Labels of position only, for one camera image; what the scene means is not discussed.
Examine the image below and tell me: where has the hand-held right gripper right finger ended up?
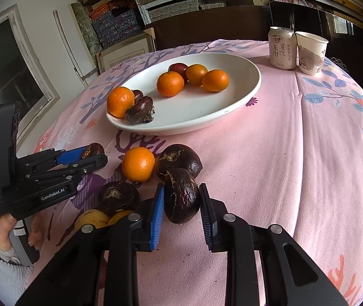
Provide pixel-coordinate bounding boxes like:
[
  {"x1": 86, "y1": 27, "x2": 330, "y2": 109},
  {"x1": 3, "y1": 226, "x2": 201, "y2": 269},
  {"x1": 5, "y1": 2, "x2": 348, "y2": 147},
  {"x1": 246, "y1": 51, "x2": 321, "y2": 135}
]
[{"x1": 199, "y1": 183, "x2": 349, "y2": 306}]

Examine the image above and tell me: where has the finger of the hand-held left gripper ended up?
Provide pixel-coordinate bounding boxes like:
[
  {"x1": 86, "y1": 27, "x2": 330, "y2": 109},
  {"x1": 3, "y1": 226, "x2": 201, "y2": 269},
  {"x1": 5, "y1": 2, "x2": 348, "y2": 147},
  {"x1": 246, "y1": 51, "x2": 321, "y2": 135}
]
[
  {"x1": 25, "y1": 154, "x2": 109, "y2": 183},
  {"x1": 17, "y1": 146, "x2": 90, "y2": 173}
]

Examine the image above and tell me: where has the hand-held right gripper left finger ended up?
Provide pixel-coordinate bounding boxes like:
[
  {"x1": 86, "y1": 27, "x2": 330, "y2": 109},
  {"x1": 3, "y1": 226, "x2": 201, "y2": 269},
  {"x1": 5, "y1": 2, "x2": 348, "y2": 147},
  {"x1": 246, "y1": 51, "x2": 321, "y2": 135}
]
[{"x1": 16, "y1": 183, "x2": 165, "y2": 306}]

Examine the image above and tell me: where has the white oval plate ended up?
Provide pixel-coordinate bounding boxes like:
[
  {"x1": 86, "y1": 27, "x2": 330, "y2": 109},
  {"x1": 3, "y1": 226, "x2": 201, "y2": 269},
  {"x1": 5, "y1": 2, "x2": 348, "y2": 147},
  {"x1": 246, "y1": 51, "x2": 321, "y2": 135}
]
[{"x1": 105, "y1": 53, "x2": 262, "y2": 135}]

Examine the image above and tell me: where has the large orange mandarin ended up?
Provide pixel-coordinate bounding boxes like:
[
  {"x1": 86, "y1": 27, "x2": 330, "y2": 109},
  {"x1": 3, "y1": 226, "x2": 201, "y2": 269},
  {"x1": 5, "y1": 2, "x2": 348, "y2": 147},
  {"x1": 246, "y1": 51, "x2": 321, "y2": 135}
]
[{"x1": 156, "y1": 71, "x2": 185, "y2": 98}]

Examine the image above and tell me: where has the red plum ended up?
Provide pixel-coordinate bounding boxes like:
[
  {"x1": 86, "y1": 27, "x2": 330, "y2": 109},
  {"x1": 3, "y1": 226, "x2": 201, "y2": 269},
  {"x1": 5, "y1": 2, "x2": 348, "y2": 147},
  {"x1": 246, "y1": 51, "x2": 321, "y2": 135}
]
[{"x1": 168, "y1": 63, "x2": 189, "y2": 82}]

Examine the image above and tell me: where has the person's left hand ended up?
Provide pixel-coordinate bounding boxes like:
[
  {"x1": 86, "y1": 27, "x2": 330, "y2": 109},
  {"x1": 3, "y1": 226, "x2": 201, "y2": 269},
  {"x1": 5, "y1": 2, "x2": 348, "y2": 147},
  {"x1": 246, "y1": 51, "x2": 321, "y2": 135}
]
[{"x1": 0, "y1": 212, "x2": 45, "y2": 262}]

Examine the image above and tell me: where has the yellow-orange citrus fruit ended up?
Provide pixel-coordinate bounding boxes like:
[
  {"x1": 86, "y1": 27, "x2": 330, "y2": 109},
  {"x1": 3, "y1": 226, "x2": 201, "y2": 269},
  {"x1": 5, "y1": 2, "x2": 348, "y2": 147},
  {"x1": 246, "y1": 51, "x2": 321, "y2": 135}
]
[{"x1": 108, "y1": 210, "x2": 135, "y2": 227}]

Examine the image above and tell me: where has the pale yellow round fruit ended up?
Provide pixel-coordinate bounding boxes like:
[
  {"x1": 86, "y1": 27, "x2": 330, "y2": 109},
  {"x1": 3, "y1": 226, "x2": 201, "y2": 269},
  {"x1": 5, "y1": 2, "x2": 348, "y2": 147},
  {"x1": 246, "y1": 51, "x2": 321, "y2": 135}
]
[{"x1": 74, "y1": 209, "x2": 110, "y2": 230}]

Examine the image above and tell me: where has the pink printed tablecloth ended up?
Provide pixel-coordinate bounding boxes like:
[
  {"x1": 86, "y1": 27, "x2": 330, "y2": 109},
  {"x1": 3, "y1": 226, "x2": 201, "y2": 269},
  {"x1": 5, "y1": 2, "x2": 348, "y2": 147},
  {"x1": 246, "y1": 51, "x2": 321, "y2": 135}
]
[{"x1": 16, "y1": 38, "x2": 363, "y2": 306}]

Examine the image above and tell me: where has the white framed window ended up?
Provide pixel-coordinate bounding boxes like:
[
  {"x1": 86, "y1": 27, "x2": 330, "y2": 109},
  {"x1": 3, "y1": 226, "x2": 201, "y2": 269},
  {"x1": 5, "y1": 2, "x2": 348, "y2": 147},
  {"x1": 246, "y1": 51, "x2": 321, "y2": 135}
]
[{"x1": 0, "y1": 5, "x2": 61, "y2": 195}]

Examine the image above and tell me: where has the white wooden strip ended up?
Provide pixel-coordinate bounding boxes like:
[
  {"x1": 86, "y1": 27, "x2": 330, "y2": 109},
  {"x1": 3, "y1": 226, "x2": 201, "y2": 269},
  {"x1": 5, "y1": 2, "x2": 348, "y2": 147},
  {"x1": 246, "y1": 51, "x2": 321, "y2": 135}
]
[{"x1": 53, "y1": 9, "x2": 88, "y2": 81}]

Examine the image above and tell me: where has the green marbled slab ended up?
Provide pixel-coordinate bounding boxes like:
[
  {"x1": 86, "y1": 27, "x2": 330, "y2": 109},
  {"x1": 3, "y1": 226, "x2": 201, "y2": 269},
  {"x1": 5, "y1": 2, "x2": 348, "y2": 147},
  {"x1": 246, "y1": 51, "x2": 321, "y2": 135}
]
[{"x1": 70, "y1": 2, "x2": 103, "y2": 71}]

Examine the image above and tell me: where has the stack of blue patterned boxes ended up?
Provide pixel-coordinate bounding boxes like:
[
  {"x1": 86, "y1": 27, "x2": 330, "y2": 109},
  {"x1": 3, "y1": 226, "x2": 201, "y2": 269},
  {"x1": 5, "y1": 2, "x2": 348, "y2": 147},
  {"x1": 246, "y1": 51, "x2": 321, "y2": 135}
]
[{"x1": 90, "y1": 4, "x2": 144, "y2": 49}]

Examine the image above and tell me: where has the white drink can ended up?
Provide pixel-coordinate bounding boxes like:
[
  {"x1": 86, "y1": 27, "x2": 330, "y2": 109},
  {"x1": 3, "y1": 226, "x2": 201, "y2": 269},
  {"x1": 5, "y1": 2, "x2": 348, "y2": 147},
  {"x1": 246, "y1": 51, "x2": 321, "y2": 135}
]
[{"x1": 268, "y1": 26, "x2": 297, "y2": 70}]

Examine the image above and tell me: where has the dark brown board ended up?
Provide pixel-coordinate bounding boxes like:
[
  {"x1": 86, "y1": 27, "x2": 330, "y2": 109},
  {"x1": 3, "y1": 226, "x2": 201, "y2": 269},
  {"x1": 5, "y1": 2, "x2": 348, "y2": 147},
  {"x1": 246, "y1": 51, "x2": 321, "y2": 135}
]
[{"x1": 143, "y1": 6, "x2": 271, "y2": 52}]

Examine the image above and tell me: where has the white paper cup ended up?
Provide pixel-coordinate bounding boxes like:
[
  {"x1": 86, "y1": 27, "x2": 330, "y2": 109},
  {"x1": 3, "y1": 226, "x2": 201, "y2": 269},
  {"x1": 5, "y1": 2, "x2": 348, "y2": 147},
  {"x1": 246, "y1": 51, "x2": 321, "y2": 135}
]
[{"x1": 295, "y1": 31, "x2": 329, "y2": 77}]

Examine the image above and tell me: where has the black glass panel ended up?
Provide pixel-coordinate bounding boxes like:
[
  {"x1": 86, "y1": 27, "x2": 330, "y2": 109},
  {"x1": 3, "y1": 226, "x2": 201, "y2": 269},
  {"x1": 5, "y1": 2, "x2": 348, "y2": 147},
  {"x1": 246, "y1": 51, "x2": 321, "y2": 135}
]
[{"x1": 269, "y1": 1, "x2": 363, "y2": 103}]

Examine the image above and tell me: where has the pale picture frame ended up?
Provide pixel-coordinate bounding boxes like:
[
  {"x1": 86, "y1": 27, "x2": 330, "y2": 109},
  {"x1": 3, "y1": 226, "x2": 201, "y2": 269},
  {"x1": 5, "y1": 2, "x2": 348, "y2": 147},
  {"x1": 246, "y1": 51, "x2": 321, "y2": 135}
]
[{"x1": 95, "y1": 28, "x2": 156, "y2": 74}]

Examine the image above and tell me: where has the round wire frame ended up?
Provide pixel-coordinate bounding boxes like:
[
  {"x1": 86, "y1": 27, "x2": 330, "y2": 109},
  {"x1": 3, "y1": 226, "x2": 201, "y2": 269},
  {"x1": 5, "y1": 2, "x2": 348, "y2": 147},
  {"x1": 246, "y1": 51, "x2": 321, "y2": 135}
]
[{"x1": 329, "y1": 56, "x2": 352, "y2": 71}]

